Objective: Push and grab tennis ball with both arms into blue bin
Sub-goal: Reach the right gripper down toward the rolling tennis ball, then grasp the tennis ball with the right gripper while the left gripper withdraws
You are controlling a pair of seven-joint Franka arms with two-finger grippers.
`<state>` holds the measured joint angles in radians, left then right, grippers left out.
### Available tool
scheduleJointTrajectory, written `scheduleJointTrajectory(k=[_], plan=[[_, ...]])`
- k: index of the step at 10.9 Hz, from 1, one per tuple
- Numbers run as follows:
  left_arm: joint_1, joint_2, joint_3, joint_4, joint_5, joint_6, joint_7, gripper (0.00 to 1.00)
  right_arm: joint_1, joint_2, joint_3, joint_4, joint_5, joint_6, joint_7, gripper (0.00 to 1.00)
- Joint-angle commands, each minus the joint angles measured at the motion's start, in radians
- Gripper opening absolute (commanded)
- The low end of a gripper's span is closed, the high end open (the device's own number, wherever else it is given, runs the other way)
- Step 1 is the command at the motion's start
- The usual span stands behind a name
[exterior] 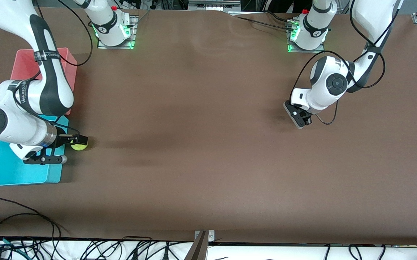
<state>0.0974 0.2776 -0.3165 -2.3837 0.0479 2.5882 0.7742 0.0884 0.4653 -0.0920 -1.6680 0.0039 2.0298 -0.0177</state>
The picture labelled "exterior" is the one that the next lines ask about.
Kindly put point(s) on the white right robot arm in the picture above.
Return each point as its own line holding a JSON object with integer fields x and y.
{"x": 49, "y": 83}

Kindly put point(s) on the pink plastic bin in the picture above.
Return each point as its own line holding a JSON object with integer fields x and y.
{"x": 70, "y": 66}

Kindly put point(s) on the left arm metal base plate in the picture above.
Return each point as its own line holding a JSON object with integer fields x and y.
{"x": 291, "y": 50}

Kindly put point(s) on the yellow-green tennis ball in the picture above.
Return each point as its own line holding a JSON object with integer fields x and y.
{"x": 79, "y": 147}

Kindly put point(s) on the metal table edge bracket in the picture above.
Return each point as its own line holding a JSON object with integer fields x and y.
{"x": 204, "y": 235}

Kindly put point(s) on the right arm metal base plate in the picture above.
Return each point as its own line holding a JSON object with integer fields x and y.
{"x": 134, "y": 32}

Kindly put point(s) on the blue plastic bin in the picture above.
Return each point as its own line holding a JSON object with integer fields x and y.
{"x": 20, "y": 173}

